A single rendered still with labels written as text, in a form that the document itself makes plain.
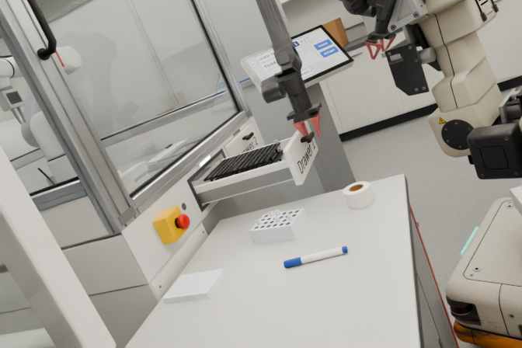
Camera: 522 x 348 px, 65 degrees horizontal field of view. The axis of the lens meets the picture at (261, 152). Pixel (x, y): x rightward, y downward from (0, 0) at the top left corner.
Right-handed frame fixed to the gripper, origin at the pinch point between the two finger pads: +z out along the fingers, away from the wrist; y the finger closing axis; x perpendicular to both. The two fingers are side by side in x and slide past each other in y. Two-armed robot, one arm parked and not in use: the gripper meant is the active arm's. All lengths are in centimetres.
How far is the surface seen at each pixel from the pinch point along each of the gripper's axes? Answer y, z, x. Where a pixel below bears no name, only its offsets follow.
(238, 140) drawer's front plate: 35.2, -0.9, -23.5
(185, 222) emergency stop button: 29.6, 2.4, 37.0
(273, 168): 9.9, 1.6, 15.7
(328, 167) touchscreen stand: 24, 44, -94
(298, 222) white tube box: 2.1, 11.2, 32.9
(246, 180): 19.2, 2.8, 15.9
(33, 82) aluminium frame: 40, -42, 50
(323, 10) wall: 37, -42, -360
